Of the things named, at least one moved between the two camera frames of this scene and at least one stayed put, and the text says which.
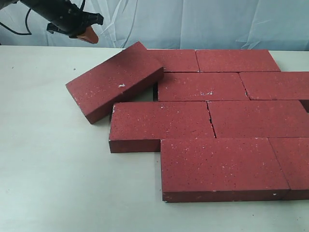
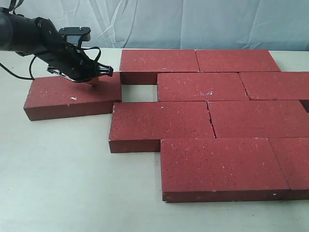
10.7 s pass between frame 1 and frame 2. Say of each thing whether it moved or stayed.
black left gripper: moved
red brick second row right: stayed
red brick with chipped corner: stayed
